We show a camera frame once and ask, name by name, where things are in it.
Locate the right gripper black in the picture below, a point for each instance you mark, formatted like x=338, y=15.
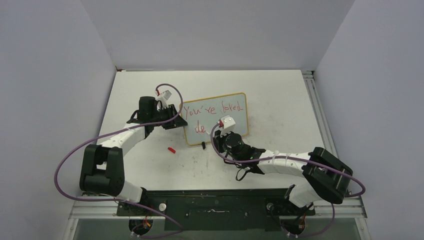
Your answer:
x=218, y=140

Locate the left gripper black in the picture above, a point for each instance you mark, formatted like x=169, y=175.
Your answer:
x=178, y=121

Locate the yellow framed whiteboard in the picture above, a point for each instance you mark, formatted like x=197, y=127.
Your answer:
x=202, y=114

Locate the red marker cap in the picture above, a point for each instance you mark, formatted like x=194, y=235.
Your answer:
x=171, y=150

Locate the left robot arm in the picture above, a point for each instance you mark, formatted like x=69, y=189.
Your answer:
x=103, y=171

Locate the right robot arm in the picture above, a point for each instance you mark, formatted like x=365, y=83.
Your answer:
x=325, y=176

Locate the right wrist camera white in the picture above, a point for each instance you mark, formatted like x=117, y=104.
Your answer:
x=226, y=125

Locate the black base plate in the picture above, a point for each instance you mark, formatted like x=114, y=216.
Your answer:
x=219, y=210

